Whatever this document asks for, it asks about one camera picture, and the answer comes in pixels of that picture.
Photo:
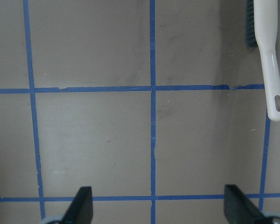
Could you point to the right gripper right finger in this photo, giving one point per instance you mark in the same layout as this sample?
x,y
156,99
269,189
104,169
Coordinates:
x,y
238,209

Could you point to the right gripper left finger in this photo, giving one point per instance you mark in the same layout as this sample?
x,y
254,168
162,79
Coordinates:
x,y
80,210

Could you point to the beige hand brush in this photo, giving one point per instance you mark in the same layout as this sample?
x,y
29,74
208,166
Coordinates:
x,y
261,27

